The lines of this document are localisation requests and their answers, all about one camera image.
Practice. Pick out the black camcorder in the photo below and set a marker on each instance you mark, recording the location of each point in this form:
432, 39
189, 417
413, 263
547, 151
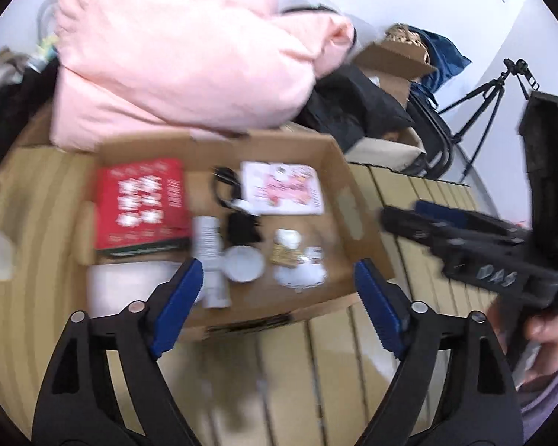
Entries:
520, 68

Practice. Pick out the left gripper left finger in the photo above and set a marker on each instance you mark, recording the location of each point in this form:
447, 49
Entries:
170, 304

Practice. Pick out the beige canvas bag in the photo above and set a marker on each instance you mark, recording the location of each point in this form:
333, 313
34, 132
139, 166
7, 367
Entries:
398, 153

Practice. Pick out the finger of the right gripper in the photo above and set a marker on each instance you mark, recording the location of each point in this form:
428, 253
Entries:
465, 218
423, 232

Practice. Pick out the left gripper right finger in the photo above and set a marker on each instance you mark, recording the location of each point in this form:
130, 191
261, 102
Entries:
387, 307

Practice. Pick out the woven rattan ball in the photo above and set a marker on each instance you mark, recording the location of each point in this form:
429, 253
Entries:
400, 38

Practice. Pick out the black tripod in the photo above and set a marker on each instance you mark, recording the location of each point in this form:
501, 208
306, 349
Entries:
491, 93

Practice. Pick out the pink cartoon card wallet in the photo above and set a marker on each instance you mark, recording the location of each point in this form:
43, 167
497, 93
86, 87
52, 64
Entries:
279, 189

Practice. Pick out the open brown cardboard box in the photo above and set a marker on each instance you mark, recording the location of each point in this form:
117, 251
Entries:
396, 65

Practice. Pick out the blue cloth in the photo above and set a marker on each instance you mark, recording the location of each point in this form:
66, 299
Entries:
446, 59

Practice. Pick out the white tube bottle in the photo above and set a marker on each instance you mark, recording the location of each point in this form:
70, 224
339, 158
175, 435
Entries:
208, 248

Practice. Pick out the yellow wooden block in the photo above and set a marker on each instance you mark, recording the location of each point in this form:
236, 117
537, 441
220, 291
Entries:
286, 257

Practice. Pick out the translucent white plastic container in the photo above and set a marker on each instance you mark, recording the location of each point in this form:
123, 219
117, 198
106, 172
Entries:
112, 287

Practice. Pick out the cardboard tray box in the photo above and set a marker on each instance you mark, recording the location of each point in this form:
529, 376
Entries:
347, 231

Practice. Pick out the black garment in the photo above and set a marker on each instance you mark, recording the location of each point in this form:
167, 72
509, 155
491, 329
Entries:
348, 106

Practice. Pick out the red book box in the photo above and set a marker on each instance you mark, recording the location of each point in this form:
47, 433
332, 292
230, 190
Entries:
141, 208

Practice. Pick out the white round lid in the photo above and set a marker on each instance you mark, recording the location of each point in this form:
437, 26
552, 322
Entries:
243, 264

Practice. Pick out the right hand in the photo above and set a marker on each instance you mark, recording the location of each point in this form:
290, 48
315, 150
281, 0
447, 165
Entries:
542, 329

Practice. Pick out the black suitcase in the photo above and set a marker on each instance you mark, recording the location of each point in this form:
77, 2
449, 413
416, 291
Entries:
435, 137

